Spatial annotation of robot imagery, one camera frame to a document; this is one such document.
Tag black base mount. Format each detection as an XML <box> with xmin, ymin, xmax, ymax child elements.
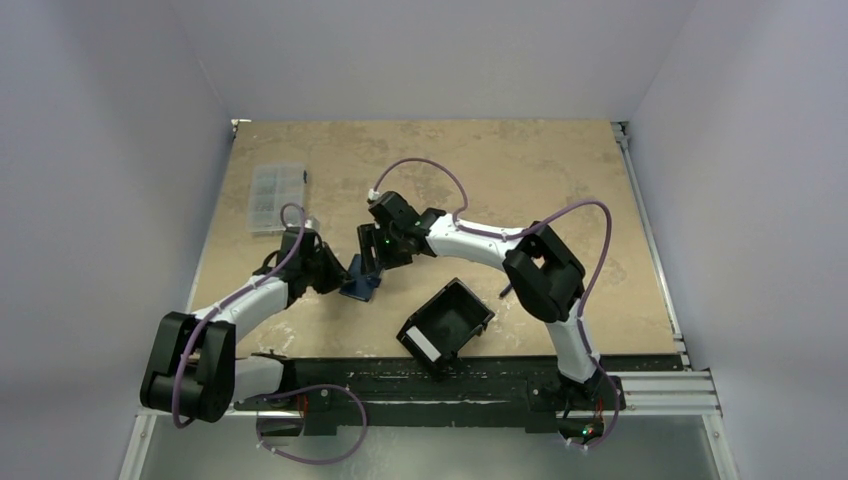
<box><xmin>192</xmin><ymin>356</ymin><xmax>687</xmax><ymax>439</ymax></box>

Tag white card in tray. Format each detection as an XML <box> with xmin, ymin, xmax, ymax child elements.
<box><xmin>406</xmin><ymin>326</ymin><xmax>441</xmax><ymax>363</ymax></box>

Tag blue handled pliers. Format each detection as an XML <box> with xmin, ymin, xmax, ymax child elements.
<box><xmin>498</xmin><ymin>284</ymin><xmax>513</xmax><ymax>298</ymax></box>

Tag blue card holder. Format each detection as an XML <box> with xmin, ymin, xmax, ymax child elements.
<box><xmin>339</xmin><ymin>254</ymin><xmax>383</xmax><ymax>303</ymax></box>

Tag black plastic tray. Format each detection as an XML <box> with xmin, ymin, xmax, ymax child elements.
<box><xmin>396</xmin><ymin>278</ymin><xmax>495</xmax><ymax>381</ymax></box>

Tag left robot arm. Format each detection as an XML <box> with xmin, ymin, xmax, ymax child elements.
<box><xmin>139</xmin><ymin>227</ymin><xmax>351</xmax><ymax>428</ymax></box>

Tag clear plastic organizer box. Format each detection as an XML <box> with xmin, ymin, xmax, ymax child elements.
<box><xmin>246</xmin><ymin>163</ymin><xmax>307</xmax><ymax>234</ymax></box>

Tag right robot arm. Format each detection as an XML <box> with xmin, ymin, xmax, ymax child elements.
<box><xmin>358</xmin><ymin>191</ymin><xmax>623</xmax><ymax>409</ymax></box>

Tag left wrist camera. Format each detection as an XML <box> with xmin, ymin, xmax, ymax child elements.
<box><xmin>304</xmin><ymin>217</ymin><xmax>321</xmax><ymax>233</ymax></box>

